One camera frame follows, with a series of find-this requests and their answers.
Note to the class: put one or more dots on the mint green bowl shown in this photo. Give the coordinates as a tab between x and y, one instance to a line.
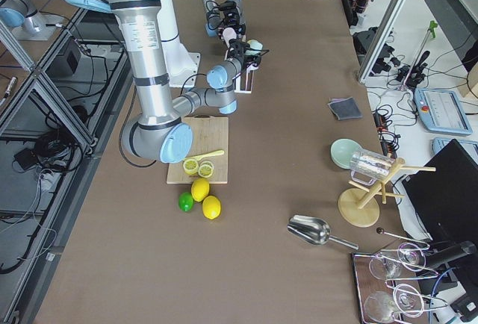
341	152

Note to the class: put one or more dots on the aluminium frame post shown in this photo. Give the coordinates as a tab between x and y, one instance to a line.
385	26

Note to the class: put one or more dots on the glass beer mug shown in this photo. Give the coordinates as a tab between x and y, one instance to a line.
367	167

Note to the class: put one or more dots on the wooden mug tree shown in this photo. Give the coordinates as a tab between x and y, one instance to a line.
358	205

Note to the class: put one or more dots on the white wire cup holder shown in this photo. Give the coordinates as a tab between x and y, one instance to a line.
243	82

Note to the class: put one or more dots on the green lime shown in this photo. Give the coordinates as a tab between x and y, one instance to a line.
186	201

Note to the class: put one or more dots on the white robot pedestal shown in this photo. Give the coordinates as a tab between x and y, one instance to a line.
179	40

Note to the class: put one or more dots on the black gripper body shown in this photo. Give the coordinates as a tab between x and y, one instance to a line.
239	52
233	16

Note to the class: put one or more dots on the whole yellow lemon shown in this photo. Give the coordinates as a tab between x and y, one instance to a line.
200	189

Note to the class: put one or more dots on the wine glass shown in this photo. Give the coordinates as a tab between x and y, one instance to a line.
404	262
404	302

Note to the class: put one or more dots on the black computer monitor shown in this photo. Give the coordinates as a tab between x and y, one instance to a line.
446	200

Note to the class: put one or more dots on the lemon slice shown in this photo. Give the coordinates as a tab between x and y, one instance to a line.
206	169
190	166

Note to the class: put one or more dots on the grey folded cloth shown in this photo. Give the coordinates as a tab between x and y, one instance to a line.
345	108

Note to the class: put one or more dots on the mint green plastic cup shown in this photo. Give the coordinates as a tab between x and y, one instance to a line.
254	48

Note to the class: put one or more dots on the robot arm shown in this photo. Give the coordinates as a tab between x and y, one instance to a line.
220	16
155	54

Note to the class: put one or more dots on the yellow plastic knife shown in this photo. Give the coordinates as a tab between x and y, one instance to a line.
206	155

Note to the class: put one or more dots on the metal scoop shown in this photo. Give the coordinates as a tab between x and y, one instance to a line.
315	231

